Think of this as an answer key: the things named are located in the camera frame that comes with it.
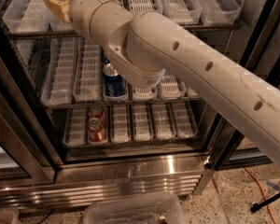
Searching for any front blue Pepsi can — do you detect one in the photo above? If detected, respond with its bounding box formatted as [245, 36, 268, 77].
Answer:
[103, 63, 129, 98]

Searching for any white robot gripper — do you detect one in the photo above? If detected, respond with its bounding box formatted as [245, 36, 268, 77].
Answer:
[40, 0, 122, 44]

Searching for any stainless steel fridge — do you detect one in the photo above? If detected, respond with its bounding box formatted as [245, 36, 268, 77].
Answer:
[0, 0, 280, 212]

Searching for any red soda can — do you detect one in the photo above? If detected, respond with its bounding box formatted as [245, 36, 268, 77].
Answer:
[88, 105, 106, 124]
[87, 118, 106, 143]

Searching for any rear red soda can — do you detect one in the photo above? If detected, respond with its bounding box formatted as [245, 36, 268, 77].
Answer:
[88, 105, 106, 124]

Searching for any small clear container corner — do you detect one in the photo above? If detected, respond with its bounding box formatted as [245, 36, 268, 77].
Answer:
[0, 208, 21, 224]

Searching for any blue pepsi can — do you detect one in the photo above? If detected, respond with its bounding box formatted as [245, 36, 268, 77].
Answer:
[103, 63, 129, 98]
[104, 57, 110, 64]

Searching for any front red soda can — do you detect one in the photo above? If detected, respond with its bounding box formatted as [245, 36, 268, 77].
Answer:
[87, 118, 106, 143]

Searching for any orange cable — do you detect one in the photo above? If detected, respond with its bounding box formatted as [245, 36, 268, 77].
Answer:
[244, 167, 278, 224]

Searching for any clear plastic bin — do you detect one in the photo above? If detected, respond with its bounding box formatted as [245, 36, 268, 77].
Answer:
[83, 193, 187, 224]

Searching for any black tripod leg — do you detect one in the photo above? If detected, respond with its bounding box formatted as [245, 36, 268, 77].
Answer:
[250, 192, 280, 213]

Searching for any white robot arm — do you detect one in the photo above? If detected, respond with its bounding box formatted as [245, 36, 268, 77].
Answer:
[43, 0, 280, 167]

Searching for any rear blue Pepsi can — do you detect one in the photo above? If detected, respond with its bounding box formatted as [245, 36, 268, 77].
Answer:
[104, 57, 110, 64]

